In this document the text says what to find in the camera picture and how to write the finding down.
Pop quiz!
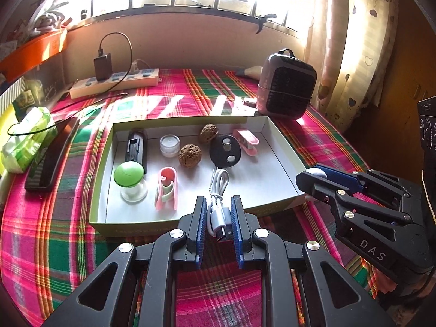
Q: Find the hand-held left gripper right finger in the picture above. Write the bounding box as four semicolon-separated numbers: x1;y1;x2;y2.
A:
230;195;397;327

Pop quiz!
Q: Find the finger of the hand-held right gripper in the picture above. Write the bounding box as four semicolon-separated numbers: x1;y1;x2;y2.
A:
295;169;423;232
318;164;425;208

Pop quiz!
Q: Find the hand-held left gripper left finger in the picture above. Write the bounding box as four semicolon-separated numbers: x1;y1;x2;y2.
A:
43;196;208;327

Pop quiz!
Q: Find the small grey ball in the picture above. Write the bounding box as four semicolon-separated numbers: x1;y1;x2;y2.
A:
304;168;328;204

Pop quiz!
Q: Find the white usb cable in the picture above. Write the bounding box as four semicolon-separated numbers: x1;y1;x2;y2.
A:
205;168;235;242

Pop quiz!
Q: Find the green cardboard box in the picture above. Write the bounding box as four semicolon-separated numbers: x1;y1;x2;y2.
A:
89;116;309;236

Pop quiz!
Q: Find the pink green plastic holder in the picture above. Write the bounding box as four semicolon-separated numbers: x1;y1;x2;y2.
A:
153;167;179;211

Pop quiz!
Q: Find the brown wrinkled walnut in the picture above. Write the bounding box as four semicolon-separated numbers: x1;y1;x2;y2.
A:
198;123;219;142
179;144;202;168

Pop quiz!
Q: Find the black disc with white circles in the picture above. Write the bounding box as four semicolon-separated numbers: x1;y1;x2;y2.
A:
209;134;242;168

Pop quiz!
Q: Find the pink plastic clip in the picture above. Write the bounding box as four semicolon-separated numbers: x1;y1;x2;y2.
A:
232;128;260;157

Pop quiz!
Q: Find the small clear jar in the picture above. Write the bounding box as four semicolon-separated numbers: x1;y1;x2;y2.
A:
159;135;181;158

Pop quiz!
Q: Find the black pocket microscope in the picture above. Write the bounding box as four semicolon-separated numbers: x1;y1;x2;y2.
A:
125;128;149;174

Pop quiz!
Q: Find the pink black mini heater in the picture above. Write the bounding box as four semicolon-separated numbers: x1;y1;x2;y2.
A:
255;48;318;120

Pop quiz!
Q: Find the cream squeeze bottle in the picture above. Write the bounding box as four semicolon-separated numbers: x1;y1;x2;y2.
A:
236;66;263;78

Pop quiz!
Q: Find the pink green plaid tablecloth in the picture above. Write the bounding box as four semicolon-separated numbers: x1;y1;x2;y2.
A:
0;68;385;324

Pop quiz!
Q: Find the heart print curtain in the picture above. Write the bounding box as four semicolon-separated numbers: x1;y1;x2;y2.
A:
305;0;399;133

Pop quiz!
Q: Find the white power strip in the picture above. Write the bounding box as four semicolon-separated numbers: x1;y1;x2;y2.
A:
69;68;161;99

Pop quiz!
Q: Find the black phone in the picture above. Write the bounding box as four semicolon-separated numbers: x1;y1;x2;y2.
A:
25;117;80;192

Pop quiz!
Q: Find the white plug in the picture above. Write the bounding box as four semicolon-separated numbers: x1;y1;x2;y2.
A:
131;59;154;75

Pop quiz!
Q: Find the black charger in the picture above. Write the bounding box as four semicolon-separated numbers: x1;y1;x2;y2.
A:
93;53;113;82

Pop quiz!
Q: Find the green white tissue pack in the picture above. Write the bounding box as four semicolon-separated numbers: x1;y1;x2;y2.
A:
0;107;58;172

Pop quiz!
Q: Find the clear plastic box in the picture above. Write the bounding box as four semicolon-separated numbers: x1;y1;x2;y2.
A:
20;61;69;103

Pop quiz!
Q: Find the small green packet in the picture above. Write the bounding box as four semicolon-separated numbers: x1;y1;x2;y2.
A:
17;90;35;108

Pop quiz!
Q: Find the yellow striped box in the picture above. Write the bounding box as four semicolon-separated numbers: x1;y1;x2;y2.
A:
0;77;26;110

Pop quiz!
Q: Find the orange tray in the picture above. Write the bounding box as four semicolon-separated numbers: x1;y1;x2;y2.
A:
0;27;68;80

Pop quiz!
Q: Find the white plastic bag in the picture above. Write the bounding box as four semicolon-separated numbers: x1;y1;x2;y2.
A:
20;0;69;36

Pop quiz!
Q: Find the thin black cable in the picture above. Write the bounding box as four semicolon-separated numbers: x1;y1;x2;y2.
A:
7;92;129;137

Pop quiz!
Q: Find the black window handle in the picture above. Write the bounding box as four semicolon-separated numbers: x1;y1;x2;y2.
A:
254;14;277;35

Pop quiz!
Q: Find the black charger cable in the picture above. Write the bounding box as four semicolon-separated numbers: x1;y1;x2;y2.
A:
98;32;133;91

